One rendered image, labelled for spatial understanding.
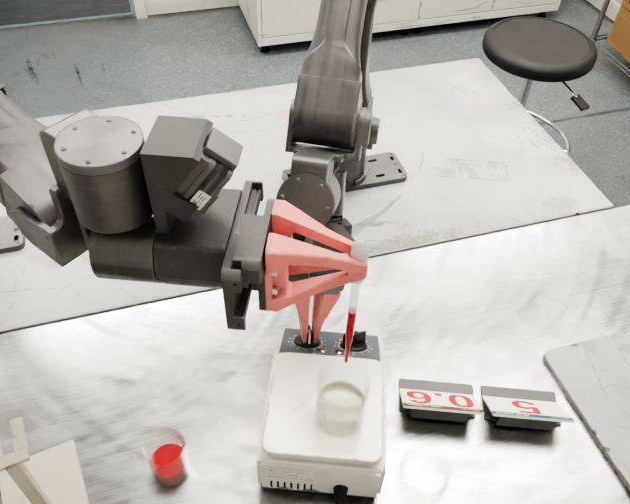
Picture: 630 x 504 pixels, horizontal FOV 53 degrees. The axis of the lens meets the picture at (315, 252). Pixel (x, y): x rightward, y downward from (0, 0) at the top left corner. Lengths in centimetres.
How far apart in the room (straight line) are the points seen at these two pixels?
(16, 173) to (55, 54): 287
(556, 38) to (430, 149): 109
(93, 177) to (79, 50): 298
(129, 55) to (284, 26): 76
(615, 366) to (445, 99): 62
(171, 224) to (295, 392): 29
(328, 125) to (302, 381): 27
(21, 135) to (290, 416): 36
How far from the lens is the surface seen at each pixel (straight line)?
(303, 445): 65
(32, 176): 53
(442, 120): 121
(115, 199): 43
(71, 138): 45
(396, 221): 98
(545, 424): 79
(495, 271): 94
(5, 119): 57
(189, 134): 42
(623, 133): 304
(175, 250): 44
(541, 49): 208
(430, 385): 79
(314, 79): 67
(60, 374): 84
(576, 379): 85
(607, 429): 83
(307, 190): 60
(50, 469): 77
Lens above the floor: 157
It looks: 47 degrees down
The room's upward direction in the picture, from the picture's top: 2 degrees clockwise
